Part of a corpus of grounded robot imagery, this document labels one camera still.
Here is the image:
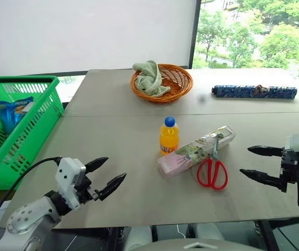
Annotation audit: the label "red-handled scissors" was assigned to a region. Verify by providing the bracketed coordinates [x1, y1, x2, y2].
[196, 132, 229, 190]

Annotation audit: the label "orange wicker basket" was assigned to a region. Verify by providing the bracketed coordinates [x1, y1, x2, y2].
[130, 63, 194, 103]

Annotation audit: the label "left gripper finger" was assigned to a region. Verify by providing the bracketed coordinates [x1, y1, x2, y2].
[84, 156, 109, 174]
[94, 172, 127, 202]

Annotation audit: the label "light grey rounded shape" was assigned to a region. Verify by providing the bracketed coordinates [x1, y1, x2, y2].
[124, 226, 153, 251]
[195, 223, 226, 240]

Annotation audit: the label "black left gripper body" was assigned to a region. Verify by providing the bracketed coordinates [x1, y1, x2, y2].
[74, 175, 101, 204]

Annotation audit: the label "light green towel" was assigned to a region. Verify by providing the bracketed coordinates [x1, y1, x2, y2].
[132, 60, 171, 98]

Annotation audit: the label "thin white cable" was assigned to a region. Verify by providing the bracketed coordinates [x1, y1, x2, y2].
[176, 224, 187, 239]

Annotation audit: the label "orange soda bottle blue cap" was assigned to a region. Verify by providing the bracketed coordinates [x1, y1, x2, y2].
[159, 116, 180, 156]

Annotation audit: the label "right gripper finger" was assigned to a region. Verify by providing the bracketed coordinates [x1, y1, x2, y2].
[239, 168, 288, 193]
[247, 145, 285, 157]

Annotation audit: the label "green plastic basket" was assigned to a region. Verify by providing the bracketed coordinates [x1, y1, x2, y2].
[0, 75, 65, 191]

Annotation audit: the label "blue snack bag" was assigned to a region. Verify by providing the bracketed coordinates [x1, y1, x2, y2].
[0, 96, 36, 134]

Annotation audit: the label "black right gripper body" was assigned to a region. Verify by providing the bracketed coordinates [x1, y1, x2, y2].
[280, 147, 299, 185]

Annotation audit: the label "blue patterned rolled bundle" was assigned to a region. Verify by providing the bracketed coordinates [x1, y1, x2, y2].
[211, 84, 298, 100]

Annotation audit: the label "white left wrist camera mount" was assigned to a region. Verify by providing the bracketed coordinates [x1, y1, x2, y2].
[54, 157, 87, 210]

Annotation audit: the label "black table leg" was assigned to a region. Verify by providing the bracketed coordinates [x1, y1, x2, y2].
[255, 220, 281, 251]
[106, 226, 129, 251]

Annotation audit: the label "long floral tissue pack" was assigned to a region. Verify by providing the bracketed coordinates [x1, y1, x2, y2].
[157, 125, 237, 179]

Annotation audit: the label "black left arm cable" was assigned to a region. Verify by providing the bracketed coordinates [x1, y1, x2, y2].
[0, 156, 62, 248]

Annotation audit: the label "black window frame post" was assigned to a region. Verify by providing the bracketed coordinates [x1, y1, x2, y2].
[188, 0, 202, 69]

